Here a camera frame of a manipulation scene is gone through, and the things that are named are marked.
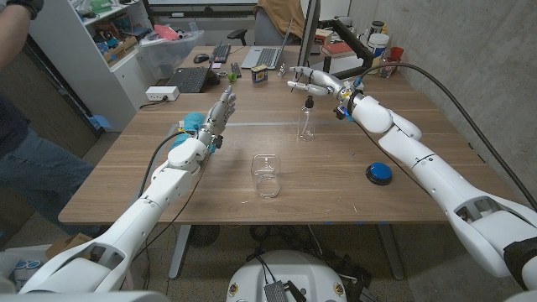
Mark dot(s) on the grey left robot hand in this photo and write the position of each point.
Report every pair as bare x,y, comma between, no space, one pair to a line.
219,118

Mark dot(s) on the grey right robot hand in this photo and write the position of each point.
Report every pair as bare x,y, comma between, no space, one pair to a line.
329,81

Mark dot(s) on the black white gloved person hand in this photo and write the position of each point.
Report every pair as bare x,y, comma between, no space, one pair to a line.
27,6

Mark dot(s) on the bare person forearm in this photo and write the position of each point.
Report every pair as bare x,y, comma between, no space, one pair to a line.
12,33

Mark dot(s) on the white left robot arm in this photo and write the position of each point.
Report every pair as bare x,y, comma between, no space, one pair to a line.
163,193

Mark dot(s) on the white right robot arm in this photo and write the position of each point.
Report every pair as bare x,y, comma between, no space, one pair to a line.
444,180

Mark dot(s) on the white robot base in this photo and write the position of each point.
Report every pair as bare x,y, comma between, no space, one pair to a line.
289,268

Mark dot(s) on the clear dispenser bottle black pump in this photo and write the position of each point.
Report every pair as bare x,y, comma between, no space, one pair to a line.
306,126

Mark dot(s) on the white bottle black lid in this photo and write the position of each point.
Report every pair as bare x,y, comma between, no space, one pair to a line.
376,28

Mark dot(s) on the red plastic cup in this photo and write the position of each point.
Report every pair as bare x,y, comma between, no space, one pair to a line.
397,54

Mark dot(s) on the blue push button black base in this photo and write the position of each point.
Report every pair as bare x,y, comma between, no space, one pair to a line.
379,172

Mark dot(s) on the teal cloth roll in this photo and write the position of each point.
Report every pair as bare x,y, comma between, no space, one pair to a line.
193,121

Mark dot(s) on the red book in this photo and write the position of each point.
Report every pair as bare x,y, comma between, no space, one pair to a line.
337,49

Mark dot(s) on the small green ball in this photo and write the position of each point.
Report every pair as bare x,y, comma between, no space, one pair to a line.
232,77

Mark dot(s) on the black laptop keyboard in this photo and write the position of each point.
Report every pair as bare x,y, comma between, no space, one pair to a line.
191,79

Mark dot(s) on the thin computer monitor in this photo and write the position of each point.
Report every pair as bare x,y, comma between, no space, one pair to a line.
308,38

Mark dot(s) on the small silver metal figure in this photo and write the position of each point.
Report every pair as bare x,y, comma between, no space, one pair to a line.
282,70

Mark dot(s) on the black remote control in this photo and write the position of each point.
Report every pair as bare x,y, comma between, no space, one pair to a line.
236,69

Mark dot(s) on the clear glass jar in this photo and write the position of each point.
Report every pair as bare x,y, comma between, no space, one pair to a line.
388,72

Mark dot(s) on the small yellow black box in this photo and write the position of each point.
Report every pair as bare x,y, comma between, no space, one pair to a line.
259,74

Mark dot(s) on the white tub blue label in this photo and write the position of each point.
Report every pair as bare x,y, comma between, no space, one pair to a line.
378,46

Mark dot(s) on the black computer mouse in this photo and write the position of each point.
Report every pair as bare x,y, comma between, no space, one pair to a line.
201,58

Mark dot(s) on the white power strip box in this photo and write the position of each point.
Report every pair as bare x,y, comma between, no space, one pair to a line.
161,93

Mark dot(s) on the black slim keyboard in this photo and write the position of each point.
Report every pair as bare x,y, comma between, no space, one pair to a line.
220,53

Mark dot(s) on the silver open laptop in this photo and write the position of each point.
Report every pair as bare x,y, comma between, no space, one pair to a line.
264,56

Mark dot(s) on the grey office chair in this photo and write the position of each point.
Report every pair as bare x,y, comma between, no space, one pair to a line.
266,33

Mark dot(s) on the tan jacket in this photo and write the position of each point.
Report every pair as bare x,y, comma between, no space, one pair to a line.
283,17

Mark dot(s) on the clear plastic storage bin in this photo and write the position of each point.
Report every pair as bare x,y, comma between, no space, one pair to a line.
168,56

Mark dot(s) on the pink flat package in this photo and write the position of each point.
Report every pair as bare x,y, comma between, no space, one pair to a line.
165,32

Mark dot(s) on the cardboard box in shelf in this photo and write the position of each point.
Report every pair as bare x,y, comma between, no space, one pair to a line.
121,50

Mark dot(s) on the white shelf cabinet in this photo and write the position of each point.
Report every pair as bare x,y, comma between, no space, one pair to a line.
100,88

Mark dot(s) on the black round fan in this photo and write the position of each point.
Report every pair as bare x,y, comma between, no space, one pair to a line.
204,235

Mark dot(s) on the grey table leg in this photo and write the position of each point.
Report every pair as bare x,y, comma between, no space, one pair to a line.
391,251
179,251

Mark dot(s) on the person in blue jeans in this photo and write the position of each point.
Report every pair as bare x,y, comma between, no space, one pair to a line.
38,176

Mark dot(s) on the brown cardboard box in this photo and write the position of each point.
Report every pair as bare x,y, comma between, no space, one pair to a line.
69,247

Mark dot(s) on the white storage bin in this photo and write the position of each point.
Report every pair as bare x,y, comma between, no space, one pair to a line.
8,262

